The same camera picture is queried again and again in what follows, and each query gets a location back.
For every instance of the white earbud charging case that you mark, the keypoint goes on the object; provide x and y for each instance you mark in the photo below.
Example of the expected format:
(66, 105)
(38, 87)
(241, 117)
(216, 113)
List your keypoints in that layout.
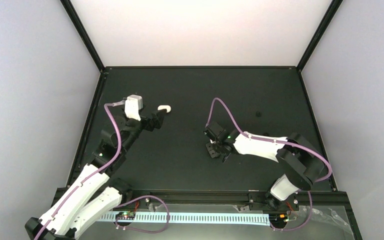
(168, 108)

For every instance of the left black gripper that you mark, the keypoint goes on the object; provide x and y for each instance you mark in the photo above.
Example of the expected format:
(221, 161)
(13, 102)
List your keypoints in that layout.
(156, 121)

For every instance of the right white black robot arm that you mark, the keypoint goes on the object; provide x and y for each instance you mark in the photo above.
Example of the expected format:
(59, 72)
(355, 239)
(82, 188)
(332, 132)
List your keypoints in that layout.
(295, 155)

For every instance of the right black frame post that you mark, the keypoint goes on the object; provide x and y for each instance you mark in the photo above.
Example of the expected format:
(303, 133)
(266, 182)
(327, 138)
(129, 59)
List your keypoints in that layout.
(318, 34)

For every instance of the black front mounting rail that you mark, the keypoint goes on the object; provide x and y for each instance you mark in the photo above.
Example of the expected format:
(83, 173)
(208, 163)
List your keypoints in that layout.
(319, 198)

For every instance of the left black frame post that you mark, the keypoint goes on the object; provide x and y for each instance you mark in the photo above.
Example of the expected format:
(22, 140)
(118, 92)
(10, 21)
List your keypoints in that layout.
(82, 32)

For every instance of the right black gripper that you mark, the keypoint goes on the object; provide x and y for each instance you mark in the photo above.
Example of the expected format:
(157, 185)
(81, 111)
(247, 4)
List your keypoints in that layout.
(212, 152)

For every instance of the white slotted cable duct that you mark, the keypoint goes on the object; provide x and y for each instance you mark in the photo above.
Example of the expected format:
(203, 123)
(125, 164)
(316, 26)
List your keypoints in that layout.
(185, 217)

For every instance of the black frame post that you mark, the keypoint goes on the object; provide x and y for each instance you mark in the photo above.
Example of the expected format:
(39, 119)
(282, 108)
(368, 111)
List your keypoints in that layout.
(318, 34)
(82, 32)

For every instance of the clear plastic sheet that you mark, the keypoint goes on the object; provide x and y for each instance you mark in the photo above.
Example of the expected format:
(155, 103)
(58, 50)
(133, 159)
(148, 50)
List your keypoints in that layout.
(316, 222)

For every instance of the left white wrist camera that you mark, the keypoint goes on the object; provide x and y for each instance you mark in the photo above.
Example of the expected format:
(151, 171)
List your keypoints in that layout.
(133, 105)

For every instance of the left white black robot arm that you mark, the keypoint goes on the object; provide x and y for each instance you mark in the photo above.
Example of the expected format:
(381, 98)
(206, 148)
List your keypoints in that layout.
(96, 190)

